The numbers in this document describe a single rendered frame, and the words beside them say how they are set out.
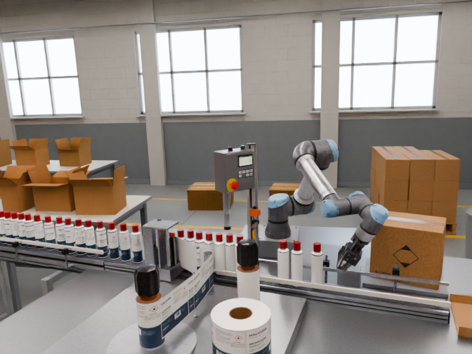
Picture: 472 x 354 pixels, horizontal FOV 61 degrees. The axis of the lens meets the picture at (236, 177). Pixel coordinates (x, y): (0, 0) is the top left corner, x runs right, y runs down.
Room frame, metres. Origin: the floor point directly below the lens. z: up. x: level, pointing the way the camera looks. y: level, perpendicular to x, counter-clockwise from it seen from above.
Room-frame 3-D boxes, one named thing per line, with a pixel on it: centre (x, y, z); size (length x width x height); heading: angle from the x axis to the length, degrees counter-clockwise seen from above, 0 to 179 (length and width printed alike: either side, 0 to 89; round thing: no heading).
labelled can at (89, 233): (2.10, 0.81, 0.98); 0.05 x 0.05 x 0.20
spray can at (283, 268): (1.71, -0.20, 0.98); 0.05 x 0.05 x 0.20
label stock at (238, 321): (1.22, 0.00, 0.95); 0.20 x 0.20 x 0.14
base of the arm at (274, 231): (2.20, -0.23, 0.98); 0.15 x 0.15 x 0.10
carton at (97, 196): (3.35, 1.17, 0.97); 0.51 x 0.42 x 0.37; 174
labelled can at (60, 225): (2.18, 1.00, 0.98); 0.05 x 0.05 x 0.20
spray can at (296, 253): (1.68, -0.26, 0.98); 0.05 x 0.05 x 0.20
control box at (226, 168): (1.88, 0.00, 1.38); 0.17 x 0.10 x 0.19; 124
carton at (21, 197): (3.48, 1.98, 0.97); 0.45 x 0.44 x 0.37; 171
